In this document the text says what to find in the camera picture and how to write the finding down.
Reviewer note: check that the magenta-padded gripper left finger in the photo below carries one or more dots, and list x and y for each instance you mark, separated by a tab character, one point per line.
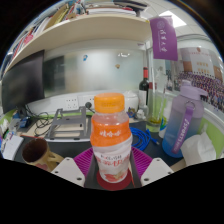
66	170

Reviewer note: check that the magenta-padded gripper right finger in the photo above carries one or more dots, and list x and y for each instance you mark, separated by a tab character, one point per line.
156	170

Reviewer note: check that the orange-capped drink bottle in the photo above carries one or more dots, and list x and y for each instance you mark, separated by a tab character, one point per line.
111	133

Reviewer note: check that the large purple water bottle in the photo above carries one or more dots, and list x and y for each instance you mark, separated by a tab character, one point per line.
180	126

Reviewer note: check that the black desk mat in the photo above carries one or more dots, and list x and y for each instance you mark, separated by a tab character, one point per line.
76	146

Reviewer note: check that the floral ceramic mug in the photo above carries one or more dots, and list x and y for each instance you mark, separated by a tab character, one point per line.
35	151

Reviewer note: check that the grey metal laptop stand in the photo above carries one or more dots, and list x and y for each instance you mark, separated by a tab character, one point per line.
53	131

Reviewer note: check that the white tissue pack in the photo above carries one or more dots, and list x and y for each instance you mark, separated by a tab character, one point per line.
196	150

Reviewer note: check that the flat round red coaster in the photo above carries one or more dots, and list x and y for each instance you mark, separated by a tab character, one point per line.
113	186

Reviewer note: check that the white printed paper sheet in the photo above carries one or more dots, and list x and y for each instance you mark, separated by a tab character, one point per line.
11	146

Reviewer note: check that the white ceramic jar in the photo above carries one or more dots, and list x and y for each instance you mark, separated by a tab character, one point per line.
131	100

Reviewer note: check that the dark wine bottle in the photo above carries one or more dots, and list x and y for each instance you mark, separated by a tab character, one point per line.
144	86

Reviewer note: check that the black computer monitor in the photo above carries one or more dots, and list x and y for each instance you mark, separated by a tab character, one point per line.
23	81

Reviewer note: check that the group photo poster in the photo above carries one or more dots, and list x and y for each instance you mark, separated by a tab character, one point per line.
200	80

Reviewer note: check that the purple pennant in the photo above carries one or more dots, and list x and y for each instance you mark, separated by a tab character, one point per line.
163	38

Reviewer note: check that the white wall power outlets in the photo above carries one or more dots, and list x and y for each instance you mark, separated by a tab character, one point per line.
71	102

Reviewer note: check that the wall shelf with books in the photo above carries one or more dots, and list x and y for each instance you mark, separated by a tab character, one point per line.
83	30

